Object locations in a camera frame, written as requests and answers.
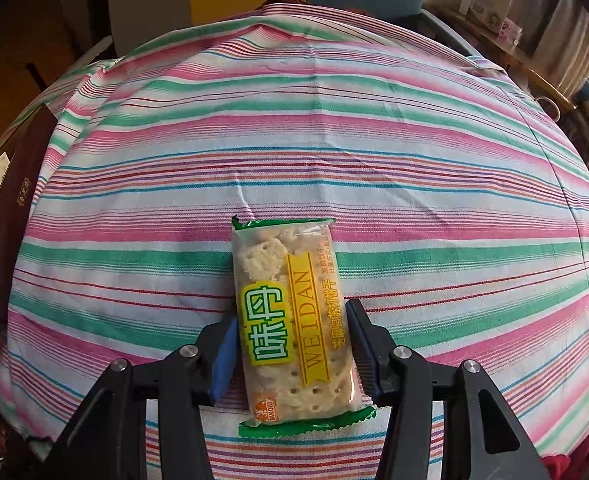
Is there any orange wooden wardrobe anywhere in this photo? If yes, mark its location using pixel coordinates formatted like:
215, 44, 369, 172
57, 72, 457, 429
0, 0, 101, 161

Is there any wooden side table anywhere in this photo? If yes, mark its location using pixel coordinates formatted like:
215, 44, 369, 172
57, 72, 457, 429
438, 5, 576, 112

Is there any small pink box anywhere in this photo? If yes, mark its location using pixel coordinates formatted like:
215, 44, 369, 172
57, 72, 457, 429
494, 17, 523, 44

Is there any striped pink green cloth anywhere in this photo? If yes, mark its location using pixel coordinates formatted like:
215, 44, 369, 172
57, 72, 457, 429
0, 2, 589, 480

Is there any green yellow cracker packet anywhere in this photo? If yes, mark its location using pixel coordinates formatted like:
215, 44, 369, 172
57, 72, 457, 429
231, 215, 377, 439

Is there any gold lined gift box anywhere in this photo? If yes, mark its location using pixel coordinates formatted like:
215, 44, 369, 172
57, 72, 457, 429
0, 105, 63, 332

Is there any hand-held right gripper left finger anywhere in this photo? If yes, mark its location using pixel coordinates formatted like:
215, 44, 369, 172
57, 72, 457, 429
44, 316, 239, 480

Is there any white mug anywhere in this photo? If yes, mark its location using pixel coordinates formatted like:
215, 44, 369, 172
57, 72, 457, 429
533, 94, 563, 122

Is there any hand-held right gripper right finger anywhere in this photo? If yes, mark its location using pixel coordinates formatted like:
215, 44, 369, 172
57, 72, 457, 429
345, 299, 550, 480

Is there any patterned window curtain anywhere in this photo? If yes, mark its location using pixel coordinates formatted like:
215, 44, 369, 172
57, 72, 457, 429
524, 0, 589, 102

